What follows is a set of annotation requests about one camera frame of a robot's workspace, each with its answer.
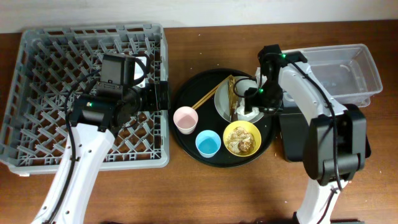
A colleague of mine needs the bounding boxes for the white napkin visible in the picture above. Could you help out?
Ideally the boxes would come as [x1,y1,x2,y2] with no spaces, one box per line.
[236,105,259,118]

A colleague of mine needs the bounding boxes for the gold snack wrapper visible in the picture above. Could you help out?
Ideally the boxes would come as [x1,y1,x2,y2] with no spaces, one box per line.
[228,76,239,122]

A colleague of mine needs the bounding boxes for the pink cup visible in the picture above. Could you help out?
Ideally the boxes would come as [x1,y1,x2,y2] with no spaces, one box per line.
[173,106,198,134]

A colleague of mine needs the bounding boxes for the yellow bowl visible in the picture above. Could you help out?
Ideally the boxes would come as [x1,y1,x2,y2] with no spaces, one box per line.
[223,121,262,157]

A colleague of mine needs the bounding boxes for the food scraps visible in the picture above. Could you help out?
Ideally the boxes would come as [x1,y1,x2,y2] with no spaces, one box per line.
[226,126,256,155]

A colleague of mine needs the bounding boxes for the light blue cup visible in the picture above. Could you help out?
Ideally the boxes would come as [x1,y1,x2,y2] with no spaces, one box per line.
[195,130,221,158]

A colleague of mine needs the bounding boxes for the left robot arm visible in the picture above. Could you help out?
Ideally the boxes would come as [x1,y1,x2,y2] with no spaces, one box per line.
[33,81,170,223]

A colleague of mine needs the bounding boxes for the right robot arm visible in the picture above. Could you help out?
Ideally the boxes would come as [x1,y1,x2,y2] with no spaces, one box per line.
[243,44,367,223]

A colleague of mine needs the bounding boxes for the grey dishwasher rack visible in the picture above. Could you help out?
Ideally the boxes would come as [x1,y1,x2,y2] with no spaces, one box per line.
[1,24,169,177]

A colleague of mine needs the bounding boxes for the black rectangular tray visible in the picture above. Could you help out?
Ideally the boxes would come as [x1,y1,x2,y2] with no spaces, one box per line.
[279,104,371,170]

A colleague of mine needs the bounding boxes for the wooden chopstick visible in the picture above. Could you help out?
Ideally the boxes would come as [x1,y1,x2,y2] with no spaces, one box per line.
[192,78,230,111]
[191,74,233,109]

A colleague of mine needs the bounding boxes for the grey plate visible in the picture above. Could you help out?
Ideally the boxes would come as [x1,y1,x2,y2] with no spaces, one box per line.
[214,78,264,123]

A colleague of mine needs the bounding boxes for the round black tray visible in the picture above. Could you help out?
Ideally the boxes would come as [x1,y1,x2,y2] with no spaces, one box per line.
[169,68,276,168]

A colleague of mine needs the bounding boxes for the clear plastic bin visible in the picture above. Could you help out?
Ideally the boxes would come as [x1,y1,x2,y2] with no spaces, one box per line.
[299,44,383,107]

